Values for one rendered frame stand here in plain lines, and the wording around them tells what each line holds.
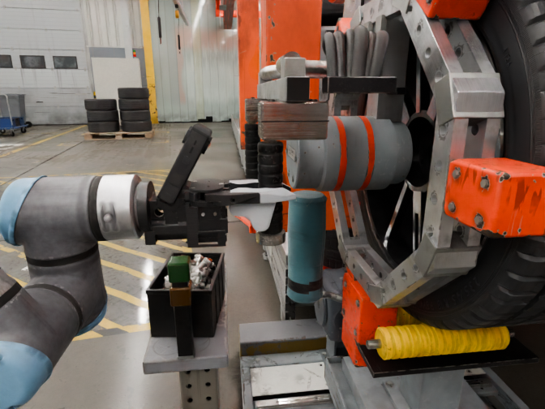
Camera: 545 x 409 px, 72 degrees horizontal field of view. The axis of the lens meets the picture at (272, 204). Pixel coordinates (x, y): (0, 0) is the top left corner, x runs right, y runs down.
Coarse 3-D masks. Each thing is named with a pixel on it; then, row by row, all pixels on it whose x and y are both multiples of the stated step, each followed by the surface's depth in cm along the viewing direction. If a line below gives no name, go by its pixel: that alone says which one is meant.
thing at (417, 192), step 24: (408, 72) 86; (408, 96) 79; (432, 96) 92; (408, 120) 76; (432, 120) 67; (504, 120) 48; (432, 144) 76; (504, 144) 48; (384, 192) 96; (408, 192) 79; (384, 216) 93; (408, 216) 93; (384, 240) 87; (408, 240) 88; (480, 240) 53
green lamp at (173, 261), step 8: (176, 256) 72; (184, 256) 72; (168, 264) 69; (176, 264) 69; (184, 264) 69; (168, 272) 69; (176, 272) 69; (184, 272) 69; (176, 280) 69; (184, 280) 70
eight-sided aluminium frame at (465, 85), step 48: (384, 0) 61; (432, 48) 48; (480, 48) 47; (336, 96) 90; (480, 96) 43; (480, 144) 46; (336, 192) 94; (432, 192) 49; (432, 240) 49; (384, 288) 65; (432, 288) 59
